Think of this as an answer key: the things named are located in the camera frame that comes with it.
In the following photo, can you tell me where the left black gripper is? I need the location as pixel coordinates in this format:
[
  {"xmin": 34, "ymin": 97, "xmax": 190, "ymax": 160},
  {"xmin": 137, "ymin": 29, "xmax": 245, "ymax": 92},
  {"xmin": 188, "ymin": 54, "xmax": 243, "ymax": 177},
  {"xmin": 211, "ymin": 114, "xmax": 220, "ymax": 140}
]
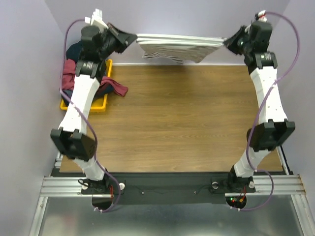
[{"xmin": 99, "ymin": 24, "xmax": 138, "ymax": 61}]

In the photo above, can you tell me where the black white striped tank top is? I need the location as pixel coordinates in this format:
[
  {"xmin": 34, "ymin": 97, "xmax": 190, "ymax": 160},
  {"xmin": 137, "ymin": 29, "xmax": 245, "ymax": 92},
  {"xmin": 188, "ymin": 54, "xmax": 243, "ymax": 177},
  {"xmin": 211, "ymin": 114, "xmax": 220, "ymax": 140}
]
[{"xmin": 136, "ymin": 33, "xmax": 226, "ymax": 64}]

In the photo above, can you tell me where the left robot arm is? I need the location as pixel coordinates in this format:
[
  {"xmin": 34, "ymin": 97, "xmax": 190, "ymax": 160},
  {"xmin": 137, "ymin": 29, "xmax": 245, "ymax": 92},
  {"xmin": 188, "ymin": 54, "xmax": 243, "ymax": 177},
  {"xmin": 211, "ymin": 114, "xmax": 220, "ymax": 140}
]
[{"xmin": 50, "ymin": 24, "xmax": 137, "ymax": 194}]

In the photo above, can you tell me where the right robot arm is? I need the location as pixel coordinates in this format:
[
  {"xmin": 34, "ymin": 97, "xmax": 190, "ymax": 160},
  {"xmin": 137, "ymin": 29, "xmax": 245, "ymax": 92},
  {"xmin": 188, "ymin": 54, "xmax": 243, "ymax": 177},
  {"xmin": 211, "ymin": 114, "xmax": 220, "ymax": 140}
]
[{"xmin": 224, "ymin": 20, "xmax": 295, "ymax": 192}]

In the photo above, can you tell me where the dark navy tank top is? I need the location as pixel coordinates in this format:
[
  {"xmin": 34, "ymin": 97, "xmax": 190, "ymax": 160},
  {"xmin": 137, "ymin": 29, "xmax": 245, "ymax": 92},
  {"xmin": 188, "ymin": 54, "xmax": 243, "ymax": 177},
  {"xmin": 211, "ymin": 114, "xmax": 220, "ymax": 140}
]
[{"xmin": 66, "ymin": 41, "xmax": 83, "ymax": 63}]

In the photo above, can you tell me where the maroon tank top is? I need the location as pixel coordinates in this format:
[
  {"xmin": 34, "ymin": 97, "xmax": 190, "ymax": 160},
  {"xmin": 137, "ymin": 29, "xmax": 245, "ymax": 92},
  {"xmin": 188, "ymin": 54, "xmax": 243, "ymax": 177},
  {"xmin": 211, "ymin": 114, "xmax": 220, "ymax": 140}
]
[{"xmin": 62, "ymin": 59, "xmax": 128, "ymax": 98}]

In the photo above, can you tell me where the yellow plastic bin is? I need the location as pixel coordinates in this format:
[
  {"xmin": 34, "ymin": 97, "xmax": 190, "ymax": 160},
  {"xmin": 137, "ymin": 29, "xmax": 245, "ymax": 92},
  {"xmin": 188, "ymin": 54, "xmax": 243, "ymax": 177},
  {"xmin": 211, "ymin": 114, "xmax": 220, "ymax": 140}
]
[{"xmin": 60, "ymin": 59, "xmax": 113, "ymax": 113}]

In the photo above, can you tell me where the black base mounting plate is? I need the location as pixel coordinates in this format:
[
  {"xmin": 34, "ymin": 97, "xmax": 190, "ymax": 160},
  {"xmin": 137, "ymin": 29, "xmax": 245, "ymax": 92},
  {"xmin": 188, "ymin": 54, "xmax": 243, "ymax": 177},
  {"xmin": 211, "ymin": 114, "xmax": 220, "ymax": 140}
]
[{"xmin": 78, "ymin": 172, "xmax": 255, "ymax": 211}]

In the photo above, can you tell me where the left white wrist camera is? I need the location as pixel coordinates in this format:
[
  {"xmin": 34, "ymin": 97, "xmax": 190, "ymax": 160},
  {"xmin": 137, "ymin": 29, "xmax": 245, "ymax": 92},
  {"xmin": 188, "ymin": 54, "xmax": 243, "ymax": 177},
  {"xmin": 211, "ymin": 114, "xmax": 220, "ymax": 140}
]
[{"xmin": 84, "ymin": 8, "xmax": 108, "ymax": 32}]

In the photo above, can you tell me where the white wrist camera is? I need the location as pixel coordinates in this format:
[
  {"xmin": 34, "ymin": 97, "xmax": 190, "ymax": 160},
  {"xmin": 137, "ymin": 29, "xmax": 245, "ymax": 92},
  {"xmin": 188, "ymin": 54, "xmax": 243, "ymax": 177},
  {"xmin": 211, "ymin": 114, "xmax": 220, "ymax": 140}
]
[
  {"xmin": 84, "ymin": 8, "xmax": 108, "ymax": 32},
  {"xmin": 251, "ymin": 10, "xmax": 267, "ymax": 25}
]

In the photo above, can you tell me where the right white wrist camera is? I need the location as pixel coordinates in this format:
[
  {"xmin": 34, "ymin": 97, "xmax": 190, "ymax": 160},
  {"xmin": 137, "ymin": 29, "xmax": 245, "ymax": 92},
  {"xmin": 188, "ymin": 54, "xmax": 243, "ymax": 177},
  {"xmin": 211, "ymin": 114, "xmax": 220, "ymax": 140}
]
[{"xmin": 251, "ymin": 10, "xmax": 267, "ymax": 25}]

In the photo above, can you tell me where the aluminium frame rail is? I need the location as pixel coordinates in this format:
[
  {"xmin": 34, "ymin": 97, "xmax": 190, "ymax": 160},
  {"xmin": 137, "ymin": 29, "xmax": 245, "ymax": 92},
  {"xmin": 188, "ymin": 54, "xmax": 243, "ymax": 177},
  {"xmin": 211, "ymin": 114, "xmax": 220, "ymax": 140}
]
[{"xmin": 30, "ymin": 147, "xmax": 315, "ymax": 236}]

